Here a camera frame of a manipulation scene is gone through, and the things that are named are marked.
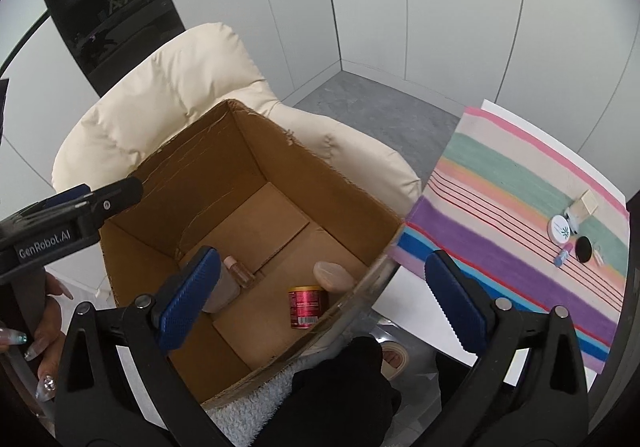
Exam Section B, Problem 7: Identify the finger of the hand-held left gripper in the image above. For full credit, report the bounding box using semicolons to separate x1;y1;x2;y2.
10;183;92;222
75;177;145;224

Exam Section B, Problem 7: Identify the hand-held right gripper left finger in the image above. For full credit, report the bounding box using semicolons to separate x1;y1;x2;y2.
54;247;236;447

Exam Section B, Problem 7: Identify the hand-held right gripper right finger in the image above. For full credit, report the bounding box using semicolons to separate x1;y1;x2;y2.
424;249;590;447

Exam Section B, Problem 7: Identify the frosted plastic bottle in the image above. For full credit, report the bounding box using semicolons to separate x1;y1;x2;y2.
202;259;243;314

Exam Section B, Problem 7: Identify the small pink bottle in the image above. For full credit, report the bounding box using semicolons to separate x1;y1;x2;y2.
223;254;257;289

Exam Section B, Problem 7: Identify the brown cardboard box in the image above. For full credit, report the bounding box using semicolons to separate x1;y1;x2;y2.
99;98;405;410

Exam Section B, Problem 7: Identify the red can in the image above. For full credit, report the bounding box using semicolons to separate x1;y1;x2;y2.
286;285;330;330

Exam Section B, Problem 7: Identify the white round jar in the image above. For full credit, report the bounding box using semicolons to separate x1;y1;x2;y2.
547;214;581;245

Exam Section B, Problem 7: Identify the tan makeup sponge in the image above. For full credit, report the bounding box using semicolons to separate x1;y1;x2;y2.
313;261;356;300

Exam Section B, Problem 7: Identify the person's left hand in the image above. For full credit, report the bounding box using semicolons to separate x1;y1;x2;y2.
0;273;74;400

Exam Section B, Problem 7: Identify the beige slipper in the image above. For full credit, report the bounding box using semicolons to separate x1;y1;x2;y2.
380;341;411;380

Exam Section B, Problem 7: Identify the striped towel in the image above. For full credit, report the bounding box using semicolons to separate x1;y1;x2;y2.
389;107;630;373

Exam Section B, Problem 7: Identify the cream padded chair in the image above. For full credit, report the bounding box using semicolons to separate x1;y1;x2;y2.
51;23;422;218

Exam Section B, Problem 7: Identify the small beige box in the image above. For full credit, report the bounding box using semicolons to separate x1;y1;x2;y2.
565;192;598;222

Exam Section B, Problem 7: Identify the person's left leg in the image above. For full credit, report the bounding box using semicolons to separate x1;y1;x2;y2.
257;336;403;447

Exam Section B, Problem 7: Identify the white table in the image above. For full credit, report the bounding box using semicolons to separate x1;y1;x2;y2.
370;98;628;390

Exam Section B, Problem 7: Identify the dark glass panel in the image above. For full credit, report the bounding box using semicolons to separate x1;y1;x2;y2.
31;0;187;100

